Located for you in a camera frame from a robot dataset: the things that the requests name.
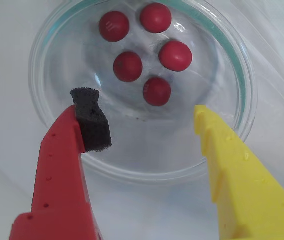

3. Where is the clear glass bowl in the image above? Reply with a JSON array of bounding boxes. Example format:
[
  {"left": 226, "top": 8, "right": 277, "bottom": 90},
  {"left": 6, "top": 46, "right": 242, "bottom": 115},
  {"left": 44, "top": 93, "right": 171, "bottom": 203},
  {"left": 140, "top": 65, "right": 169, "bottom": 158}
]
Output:
[{"left": 28, "top": 0, "right": 258, "bottom": 186}]

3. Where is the red candy with m print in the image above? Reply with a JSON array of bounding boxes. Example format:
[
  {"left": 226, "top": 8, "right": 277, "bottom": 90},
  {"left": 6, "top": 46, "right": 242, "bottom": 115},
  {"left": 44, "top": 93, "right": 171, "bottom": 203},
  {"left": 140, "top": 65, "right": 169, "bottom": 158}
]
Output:
[
  {"left": 142, "top": 76, "right": 172, "bottom": 107},
  {"left": 98, "top": 10, "right": 130, "bottom": 43}
]

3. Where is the plain red round candy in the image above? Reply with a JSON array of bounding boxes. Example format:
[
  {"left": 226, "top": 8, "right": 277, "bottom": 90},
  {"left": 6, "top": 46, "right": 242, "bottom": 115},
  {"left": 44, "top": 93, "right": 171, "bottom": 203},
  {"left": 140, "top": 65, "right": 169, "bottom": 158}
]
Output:
[
  {"left": 139, "top": 2, "right": 173, "bottom": 34},
  {"left": 113, "top": 51, "right": 143, "bottom": 83},
  {"left": 158, "top": 40, "right": 193, "bottom": 73}
]

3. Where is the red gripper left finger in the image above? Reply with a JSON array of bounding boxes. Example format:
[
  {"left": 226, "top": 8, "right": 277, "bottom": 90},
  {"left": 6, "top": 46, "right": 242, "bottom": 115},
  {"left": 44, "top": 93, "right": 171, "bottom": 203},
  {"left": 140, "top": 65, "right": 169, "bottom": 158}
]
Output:
[{"left": 8, "top": 87, "right": 113, "bottom": 240}]

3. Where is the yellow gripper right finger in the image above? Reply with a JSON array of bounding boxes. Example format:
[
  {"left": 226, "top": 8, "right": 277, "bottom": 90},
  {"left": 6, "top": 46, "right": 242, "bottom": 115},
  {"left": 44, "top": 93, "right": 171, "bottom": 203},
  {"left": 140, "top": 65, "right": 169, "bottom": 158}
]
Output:
[{"left": 193, "top": 104, "right": 284, "bottom": 240}]

